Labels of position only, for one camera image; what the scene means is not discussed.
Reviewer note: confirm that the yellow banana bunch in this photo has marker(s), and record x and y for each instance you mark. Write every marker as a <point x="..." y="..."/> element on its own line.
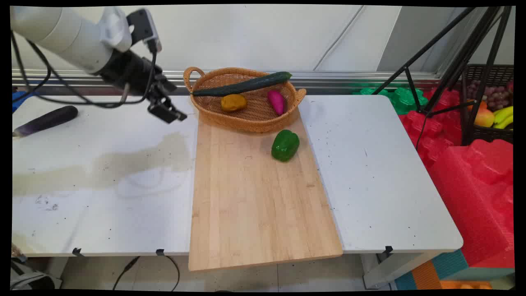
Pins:
<point x="504" y="117"/>

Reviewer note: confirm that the blue object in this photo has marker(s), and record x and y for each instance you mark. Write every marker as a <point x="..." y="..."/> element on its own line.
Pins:
<point x="18" y="100"/>

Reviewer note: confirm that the wooden cutting board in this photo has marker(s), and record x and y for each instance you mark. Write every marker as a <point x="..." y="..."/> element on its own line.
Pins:
<point x="254" y="197"/>

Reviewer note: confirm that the grey bag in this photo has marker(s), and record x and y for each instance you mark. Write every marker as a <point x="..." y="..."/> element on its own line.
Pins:
<point x="28" y="277"/>

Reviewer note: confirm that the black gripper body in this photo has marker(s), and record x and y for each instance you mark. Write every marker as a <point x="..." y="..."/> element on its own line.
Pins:
<point x="131" y="72"/>

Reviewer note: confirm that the purple grape bunch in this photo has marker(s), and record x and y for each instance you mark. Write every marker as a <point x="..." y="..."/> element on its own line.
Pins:
<point x="495" y="96"/>

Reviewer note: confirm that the green foam mat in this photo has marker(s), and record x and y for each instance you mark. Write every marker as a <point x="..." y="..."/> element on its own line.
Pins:
<point x="404" y="100"/>

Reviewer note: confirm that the multicolour floor mat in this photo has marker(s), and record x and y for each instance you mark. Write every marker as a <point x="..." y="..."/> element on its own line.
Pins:
<point x="444" y="271"/>

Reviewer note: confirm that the black table clip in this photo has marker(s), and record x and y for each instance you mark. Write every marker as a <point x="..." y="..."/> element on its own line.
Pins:
<point x="388" y="249"/>
<point x="77" y="251"/>
<point x="160" y="252"/>

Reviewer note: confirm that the small red foam mat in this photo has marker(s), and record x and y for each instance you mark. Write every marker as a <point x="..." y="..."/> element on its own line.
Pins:
<point x="435" y="131"/>

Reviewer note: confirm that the woven wicker basket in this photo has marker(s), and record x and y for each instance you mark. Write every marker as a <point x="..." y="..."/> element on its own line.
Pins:
<point x="254" y="115"/>

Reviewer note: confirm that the orange red mango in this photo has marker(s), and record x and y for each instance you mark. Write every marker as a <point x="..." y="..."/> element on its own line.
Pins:
<point x="484" y="118"/>

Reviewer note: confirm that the dark purple eggplant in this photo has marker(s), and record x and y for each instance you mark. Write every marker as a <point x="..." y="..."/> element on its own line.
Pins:
<point x="47" y="120"/>

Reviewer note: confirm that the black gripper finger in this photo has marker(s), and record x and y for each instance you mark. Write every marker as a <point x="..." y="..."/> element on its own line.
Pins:
<point x="177" y="115"/>
<point x="162" y="112"/>

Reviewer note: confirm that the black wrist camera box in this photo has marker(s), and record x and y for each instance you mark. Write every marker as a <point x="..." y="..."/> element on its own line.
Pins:
<point x="143" y="26"/>

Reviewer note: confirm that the black plastic crate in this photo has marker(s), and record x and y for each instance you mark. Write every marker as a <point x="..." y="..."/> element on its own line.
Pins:
<point x="489" y="135"/>

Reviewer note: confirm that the yellow potato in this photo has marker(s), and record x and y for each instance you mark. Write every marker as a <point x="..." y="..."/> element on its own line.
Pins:
<point x="233" y="102"/>

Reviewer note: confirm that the black tripod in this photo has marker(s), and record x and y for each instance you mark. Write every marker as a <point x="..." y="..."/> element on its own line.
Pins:
<point x="464" y="57"/>

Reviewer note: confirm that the white table leg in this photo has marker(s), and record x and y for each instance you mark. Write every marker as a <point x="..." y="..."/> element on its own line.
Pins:
<point x="394" y="269"/>

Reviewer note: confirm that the green bell pepper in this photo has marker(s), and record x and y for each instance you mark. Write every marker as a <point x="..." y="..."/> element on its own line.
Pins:
<point x="284" y="146"/>

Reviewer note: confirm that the magenta sweet potato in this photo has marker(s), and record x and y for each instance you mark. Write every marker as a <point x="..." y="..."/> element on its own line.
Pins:
<point x="276" y="102"/>

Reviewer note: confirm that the aluminium window rail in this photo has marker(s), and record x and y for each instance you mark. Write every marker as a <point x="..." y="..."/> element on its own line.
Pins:
<point x="328" y="76"/>

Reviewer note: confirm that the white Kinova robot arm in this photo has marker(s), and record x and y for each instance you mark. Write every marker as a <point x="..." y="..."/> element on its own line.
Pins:
<point x="61" y="33"/>

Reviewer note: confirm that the dark green cucumber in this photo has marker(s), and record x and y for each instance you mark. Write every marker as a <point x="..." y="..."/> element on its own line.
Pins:
<point x="242" y="85"/>

